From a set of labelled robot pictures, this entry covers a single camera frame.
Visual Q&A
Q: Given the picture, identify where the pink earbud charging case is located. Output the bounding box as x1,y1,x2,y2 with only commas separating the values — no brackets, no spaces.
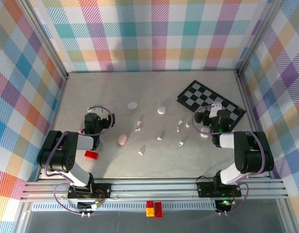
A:
117,133,128,146

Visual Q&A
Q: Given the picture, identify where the red plastic brick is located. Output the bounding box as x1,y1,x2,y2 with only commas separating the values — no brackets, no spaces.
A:
84,150,100,160

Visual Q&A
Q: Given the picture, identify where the black and white chessboard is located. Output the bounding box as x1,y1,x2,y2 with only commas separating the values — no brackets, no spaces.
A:
176,80,247,133

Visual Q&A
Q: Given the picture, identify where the black electronics box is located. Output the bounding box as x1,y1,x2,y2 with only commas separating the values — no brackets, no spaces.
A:
77,200,101,211
214,199,232,211

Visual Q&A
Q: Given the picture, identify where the long red toy brick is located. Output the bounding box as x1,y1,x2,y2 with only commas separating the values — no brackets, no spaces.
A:
154,201,163,218

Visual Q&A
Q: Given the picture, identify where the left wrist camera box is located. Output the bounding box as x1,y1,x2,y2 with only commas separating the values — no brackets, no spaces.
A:
88,104,104,114

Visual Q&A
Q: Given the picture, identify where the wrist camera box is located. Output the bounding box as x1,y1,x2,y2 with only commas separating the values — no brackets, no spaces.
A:
209,103,223,118
88,104,104,114

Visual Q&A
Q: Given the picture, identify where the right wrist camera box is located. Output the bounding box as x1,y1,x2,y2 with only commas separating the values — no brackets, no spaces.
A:
209,103,223,118

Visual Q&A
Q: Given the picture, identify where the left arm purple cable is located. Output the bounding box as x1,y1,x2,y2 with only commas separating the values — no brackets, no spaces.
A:
43,106,116,216

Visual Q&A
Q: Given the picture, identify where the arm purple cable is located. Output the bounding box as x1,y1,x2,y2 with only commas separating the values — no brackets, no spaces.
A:
43,106,116,216
192,104,265,216

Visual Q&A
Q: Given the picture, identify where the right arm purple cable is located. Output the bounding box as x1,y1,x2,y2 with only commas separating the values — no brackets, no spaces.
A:
192,104,265,216

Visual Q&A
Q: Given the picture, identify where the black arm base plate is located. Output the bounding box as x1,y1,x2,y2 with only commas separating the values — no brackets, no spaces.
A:
196,181,242,198
67,183,112,200

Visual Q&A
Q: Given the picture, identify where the aluminium mounting rail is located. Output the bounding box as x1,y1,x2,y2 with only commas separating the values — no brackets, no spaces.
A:
20,177,288,202

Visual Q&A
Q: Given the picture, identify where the aluminium frame post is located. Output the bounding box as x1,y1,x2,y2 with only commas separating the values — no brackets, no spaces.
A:
235,0,286,78
18,0,70,81

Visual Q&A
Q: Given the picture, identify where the perforated grey cable duct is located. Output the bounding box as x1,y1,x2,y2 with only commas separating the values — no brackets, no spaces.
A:
31,202,218,212

